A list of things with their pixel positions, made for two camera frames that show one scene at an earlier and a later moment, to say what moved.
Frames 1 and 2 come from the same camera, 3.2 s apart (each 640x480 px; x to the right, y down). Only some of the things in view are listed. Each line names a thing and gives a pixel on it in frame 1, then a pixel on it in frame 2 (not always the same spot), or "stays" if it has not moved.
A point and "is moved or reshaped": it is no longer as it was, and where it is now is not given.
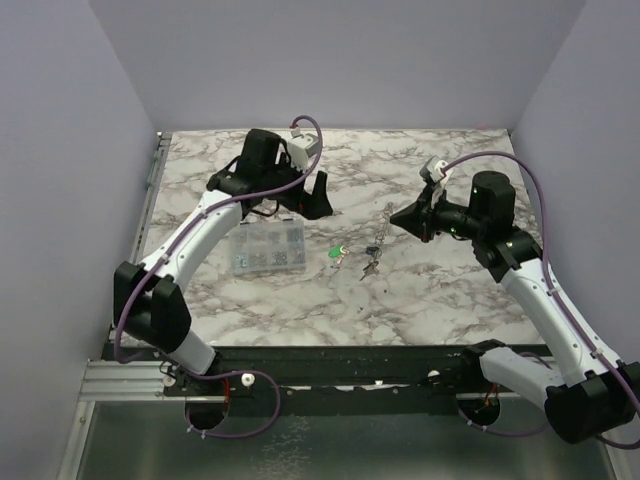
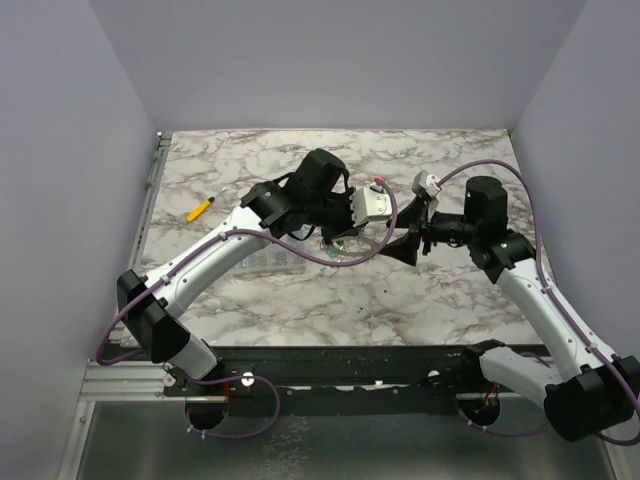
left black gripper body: x=286 y=175 to x=331 y=215
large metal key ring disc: x=383 y=229 is moved or reshaped
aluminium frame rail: x=106 y=380 stays
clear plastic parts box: x=262 y=246 stays
